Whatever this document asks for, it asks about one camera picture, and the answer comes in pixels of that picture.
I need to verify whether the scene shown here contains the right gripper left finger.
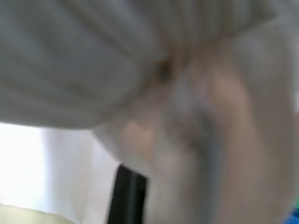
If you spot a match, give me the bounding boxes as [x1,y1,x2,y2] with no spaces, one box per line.
[107,164,135,224]

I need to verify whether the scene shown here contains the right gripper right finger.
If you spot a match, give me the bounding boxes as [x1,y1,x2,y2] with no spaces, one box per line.
[132,171,150,224]

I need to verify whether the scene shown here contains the white shorts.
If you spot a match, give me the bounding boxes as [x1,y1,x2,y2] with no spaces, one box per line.
[0,0,299,224]

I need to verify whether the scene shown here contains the blue plastic bin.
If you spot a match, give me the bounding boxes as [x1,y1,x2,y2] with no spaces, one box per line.
[290,204,299,224]

